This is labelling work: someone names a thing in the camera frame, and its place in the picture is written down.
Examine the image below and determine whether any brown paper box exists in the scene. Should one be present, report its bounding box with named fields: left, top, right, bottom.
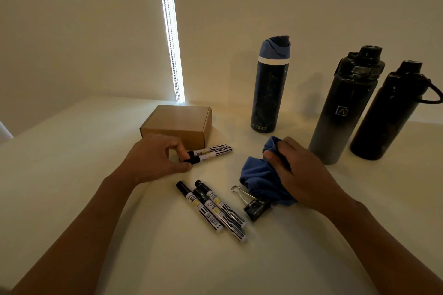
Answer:
left=139, top=105, right=212, bottom=151

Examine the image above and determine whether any black binder clip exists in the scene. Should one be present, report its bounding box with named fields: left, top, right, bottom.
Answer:
left=231, top=185, right=272, bottom=222

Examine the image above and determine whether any blue cloth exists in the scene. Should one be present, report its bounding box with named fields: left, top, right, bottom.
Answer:
left=239, top=136, right=298, bottom=206

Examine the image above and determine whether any beaded blind chain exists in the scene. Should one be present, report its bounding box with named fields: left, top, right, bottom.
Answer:
left=157, top=0, right=184, bottom=103

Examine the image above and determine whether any black bottle with loop handle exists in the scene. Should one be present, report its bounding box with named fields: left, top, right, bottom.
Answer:
left=350, top=60, right=443, bottom=161

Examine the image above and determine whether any navy bottle with blue lid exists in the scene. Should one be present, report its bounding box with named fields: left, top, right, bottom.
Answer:
left=250, top=35, right=291, bottom=134

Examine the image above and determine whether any person's right hand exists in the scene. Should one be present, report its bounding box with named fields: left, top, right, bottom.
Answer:
left=263, top=136, right=360, bottom=219

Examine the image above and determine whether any black grey gradient bottle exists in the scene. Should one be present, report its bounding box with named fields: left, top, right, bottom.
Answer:
left=308, top=45, right=386, bottom=165

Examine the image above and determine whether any black white striped marker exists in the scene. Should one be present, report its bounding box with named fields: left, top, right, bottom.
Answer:
left=182, top=147, right=233, bottom=165
left=194, top=180, right=247, bottom=229
left=186, top=144, right=229, bottom=158
left=192, top=188, right=248, bottom=243

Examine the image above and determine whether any barcode label black marker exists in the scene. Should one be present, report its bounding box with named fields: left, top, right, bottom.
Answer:
left=175, top=181, right=225, bottom=233

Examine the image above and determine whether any person's right forearm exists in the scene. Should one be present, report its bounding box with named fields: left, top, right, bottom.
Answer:
left=329, top=201, right=443, bottom=295

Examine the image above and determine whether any person's left forearm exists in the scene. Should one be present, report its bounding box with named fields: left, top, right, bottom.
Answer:
left=0, top=172, right=138, bottom=295

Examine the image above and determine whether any person's left hand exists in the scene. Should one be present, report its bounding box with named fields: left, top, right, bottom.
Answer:
left=116, top=133, right=193, bottom=187

